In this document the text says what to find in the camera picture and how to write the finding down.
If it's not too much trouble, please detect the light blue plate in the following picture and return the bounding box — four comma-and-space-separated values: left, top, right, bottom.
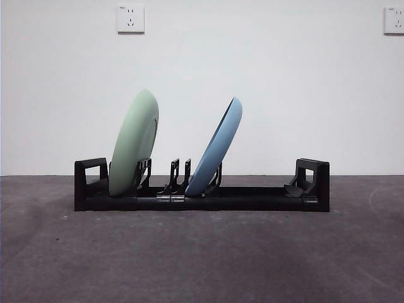
184, 96, 244, 196

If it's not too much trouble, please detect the pale green plate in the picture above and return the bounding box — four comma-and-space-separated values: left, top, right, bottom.
109, 89, 160, 196

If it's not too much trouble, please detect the black plate rack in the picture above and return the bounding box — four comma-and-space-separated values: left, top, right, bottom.
74, 157, 331, 213

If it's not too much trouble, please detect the white wall socket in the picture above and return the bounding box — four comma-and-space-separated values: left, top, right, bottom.
384, 6, 404, 35
117, 3, 146, 34

